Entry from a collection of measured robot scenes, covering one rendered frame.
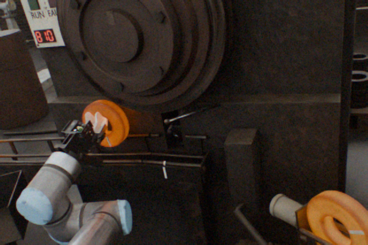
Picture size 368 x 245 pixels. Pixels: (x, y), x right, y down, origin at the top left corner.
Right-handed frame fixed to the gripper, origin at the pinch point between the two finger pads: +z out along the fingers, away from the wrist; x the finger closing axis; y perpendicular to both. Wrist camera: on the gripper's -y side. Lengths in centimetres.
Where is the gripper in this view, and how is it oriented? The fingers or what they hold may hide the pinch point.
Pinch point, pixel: (103, 118)
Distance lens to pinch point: 111.5
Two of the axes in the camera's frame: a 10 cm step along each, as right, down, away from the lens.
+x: -9.2, -0.1, 3.9
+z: 3.0, -6.8, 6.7
